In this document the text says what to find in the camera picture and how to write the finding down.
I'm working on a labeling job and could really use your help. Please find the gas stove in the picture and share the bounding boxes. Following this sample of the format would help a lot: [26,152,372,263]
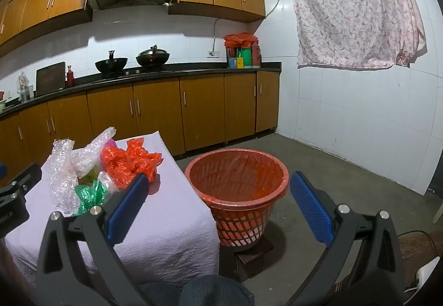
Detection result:
[100,65,174,78]

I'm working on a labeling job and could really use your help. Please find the wooden base cabinets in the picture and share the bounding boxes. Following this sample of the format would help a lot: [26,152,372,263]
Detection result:
[0,71,280,185]

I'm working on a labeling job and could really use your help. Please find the person's right leg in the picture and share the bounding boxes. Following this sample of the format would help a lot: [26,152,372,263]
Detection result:
[178,275,255,306]

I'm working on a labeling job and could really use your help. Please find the open black wok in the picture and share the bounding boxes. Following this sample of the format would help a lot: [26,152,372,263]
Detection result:
[95,50,128,74]

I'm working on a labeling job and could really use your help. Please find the dark wooden stool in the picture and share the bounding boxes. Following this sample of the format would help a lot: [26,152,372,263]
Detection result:
[220,233,275,282]

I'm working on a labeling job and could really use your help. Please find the person's leg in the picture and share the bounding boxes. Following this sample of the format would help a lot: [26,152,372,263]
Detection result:
[178,275,255,306]
[138,280,181,306]

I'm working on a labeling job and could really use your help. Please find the orange plastic bag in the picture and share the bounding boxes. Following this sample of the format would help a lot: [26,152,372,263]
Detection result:
[100,138,163,191]

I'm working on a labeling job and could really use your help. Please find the white tablecloth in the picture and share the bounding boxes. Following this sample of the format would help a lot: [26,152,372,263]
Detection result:
[3,131,222,289]

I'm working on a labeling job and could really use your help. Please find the orange plastic wastebasket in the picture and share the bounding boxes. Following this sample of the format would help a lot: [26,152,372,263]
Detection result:
[184,148,289,248]

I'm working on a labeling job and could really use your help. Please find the black kitchen countertop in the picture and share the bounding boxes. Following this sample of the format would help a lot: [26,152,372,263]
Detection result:
[0,62,282,116]

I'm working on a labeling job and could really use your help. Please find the clear bag with jar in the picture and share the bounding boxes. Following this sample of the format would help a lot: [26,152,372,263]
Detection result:
[17,71,34,102]

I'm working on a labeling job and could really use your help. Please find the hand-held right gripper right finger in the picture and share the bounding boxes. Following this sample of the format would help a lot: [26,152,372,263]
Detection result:
[289,171,405,306]

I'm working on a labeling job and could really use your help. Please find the lidded black wok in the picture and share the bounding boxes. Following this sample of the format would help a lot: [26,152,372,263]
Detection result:
[136,45,171,68]

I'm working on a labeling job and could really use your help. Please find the person's left leg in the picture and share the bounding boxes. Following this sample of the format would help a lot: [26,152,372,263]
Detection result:
[138,280,181,306]

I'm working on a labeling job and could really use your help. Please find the dark cutting board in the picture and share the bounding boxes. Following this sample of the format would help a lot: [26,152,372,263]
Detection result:
[35,62,66,96]

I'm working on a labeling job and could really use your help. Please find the white power adapter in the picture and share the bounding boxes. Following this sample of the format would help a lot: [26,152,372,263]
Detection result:
[403,256,440,296]

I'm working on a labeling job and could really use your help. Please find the white power cable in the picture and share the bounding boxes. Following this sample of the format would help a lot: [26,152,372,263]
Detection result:
[211,19,225,54]

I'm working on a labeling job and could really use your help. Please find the black floor cable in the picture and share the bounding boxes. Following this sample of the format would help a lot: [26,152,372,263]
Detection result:
[396,230,437,258]

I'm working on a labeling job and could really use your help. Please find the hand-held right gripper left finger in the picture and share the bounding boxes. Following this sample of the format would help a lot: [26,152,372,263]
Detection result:
[36,173,153,306]

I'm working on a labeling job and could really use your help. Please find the clear bubble wrap sheet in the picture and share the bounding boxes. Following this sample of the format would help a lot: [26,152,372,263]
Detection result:
[48,139,82,216]

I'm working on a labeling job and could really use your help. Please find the pink floral curtain cloth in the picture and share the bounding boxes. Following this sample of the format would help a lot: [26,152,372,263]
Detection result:
[284,0,427,70]

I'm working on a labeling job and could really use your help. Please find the orange bag on canisters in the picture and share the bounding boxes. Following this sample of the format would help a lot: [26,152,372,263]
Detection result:
[224,32,259,48]

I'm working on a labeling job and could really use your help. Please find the small clear plastic bag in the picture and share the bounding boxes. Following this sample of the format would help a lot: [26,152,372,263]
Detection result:
[97,170,118,194]

